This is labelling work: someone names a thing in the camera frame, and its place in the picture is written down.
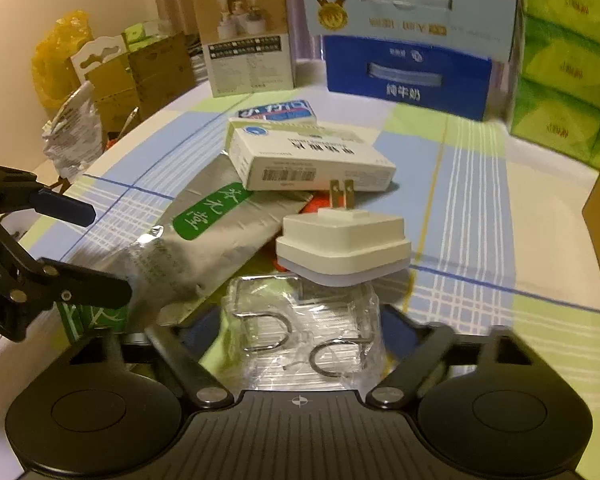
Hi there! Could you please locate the silver green leaf pouch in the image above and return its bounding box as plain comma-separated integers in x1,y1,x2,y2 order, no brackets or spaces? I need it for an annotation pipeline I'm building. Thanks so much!
57,154,311,341

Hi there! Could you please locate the dark blue milk carton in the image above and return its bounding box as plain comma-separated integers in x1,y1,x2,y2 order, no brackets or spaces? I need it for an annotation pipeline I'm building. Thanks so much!
323,36,493,120

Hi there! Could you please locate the red candy wrapper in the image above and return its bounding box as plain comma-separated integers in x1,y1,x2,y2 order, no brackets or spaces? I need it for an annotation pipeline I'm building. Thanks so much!
263,193,329,272

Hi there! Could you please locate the bagged metal hook rack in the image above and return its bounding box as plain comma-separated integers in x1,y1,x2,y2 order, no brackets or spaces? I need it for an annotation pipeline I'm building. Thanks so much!
221,273,386,393

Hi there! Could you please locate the white Mecobalamin tablet box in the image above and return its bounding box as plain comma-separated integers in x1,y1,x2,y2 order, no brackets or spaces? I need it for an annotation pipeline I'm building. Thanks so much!
225,117,396,192

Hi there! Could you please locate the yellow plastic bag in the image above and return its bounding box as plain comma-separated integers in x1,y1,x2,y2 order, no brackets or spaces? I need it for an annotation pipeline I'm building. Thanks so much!
31,10,93,115

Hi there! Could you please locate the blue floss pick box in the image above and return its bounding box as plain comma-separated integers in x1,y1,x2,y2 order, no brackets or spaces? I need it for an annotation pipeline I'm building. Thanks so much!
236,100,317,124

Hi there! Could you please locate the crumpled silver plastic bag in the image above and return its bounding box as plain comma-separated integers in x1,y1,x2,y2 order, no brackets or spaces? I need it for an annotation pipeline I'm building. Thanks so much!
42,81,104,181

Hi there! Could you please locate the light blue milk carton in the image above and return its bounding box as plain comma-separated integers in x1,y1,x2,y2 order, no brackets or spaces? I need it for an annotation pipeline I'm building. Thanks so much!
304,0,517,63

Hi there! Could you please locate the green tissue pack stack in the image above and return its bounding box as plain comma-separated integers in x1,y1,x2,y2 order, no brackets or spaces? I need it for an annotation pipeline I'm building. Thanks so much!
510,0,600,169

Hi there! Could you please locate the brown cardboard boxes stack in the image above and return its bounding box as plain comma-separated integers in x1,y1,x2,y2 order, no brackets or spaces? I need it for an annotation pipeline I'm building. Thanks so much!
70,32,196,138

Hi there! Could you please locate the white humidifier product box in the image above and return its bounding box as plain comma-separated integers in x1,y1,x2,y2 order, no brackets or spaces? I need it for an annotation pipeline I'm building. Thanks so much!
194,0,294,98

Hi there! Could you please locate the white wall plug adapter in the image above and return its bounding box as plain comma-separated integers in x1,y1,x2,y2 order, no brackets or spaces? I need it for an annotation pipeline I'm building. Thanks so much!
276,180,412,287

